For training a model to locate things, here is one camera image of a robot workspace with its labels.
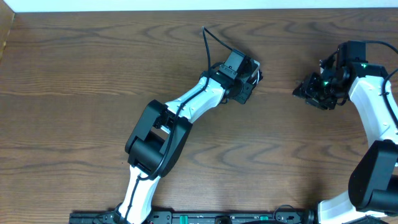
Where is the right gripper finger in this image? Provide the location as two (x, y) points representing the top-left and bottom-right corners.
(292, 86), (311, 100)
(297, 76), (314, 90)

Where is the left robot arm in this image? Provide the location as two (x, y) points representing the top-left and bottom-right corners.
(116, 50), (262, 223)

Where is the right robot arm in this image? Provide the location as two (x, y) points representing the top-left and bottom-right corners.
(292, 40), (397, 223)

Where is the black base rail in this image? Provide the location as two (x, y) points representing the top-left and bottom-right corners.
(69, 209), (317, 224)

